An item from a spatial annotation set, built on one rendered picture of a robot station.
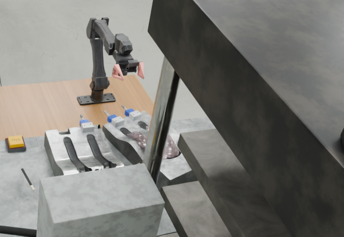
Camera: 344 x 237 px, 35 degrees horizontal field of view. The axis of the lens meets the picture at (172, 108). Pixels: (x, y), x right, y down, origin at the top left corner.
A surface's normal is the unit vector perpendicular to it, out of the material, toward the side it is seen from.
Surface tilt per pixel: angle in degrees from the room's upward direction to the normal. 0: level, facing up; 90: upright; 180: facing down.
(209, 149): 0
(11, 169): 0
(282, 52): 0
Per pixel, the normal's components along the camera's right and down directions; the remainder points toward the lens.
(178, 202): 0.18, -0.80
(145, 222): 0.39, 0.60
